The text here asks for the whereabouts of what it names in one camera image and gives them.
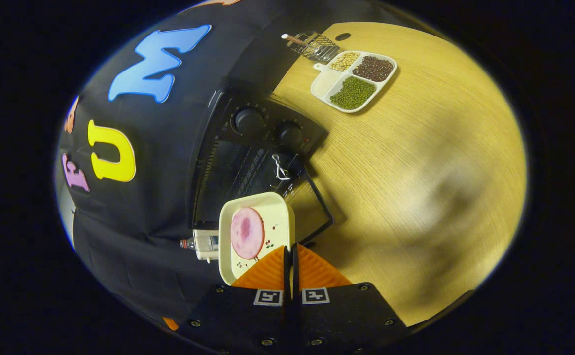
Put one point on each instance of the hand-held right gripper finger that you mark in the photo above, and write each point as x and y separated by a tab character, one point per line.
288	281
296	283

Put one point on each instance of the cream rectangular tray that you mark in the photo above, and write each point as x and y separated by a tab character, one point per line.
277	222

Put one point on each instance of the pink ham slice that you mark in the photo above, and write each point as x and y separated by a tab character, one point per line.
247	232

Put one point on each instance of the black electric oven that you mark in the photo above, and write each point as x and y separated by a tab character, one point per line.
228	167

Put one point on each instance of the white toaster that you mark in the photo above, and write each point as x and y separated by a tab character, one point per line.
203	256

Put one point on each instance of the clear bottle with red label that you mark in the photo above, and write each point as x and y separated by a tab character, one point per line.
201	243

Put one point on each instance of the divided white dish of beans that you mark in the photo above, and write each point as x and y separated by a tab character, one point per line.
374	69

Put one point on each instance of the thin stick with white tip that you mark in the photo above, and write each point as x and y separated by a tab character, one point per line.
292	38

